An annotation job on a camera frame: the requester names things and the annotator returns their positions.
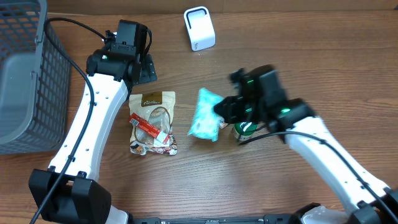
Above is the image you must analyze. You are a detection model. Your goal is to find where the red snack stick packet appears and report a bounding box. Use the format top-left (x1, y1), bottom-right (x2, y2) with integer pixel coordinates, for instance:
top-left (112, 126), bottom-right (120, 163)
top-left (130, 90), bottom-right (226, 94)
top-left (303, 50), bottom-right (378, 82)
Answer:
top-left (129, 113), bottom-right (169, 144)

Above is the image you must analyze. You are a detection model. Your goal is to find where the white barcode scanner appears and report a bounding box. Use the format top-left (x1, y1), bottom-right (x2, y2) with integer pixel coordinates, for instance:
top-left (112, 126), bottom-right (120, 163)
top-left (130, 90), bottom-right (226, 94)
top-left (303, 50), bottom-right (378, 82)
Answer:
top-left (183, 6), bottom-right (216, 52)

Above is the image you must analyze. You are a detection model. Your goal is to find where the beige brown snack pouch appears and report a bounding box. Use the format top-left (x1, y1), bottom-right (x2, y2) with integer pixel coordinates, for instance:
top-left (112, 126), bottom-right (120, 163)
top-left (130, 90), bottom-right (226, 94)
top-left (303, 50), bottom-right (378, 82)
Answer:
top-left (129, 91), bottom-right (177, 156)

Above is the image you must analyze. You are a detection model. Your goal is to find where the grey plastic mesh basket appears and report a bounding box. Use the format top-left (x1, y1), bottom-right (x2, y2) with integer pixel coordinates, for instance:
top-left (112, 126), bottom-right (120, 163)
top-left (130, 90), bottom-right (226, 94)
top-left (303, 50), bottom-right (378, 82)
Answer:
top-left (1, 0), bottom-right (71, 154)

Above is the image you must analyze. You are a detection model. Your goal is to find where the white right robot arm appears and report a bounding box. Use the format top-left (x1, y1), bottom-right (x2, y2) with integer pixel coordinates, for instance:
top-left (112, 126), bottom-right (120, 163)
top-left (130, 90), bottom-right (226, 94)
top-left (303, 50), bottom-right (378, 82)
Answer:
top-left (214, 93), bottom-right (397, 223)

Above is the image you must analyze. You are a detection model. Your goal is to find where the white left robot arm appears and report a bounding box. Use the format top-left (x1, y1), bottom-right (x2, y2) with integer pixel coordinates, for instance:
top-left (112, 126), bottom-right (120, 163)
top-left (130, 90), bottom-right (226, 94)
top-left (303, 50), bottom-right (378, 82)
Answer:
top-left (29, 44), bottom-right (157, 223)

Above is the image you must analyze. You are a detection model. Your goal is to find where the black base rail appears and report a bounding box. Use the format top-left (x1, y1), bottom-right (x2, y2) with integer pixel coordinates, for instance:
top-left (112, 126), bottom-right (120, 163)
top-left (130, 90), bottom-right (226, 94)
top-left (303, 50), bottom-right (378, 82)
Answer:
top-left (133, 214), bottom-right (303, 224)

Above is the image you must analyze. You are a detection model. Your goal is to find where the green round can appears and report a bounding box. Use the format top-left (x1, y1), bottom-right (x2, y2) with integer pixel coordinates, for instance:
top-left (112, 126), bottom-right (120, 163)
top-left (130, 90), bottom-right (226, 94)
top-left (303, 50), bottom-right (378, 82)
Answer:
top-left (232, 122), bottom-right (257, 141)

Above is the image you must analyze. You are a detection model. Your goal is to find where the teal wet wipes pack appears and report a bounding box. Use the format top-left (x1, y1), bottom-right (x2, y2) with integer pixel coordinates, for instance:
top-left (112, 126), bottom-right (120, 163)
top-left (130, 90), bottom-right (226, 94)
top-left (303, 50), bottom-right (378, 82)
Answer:
top-left (188, 88), bottom-right (223, 142)

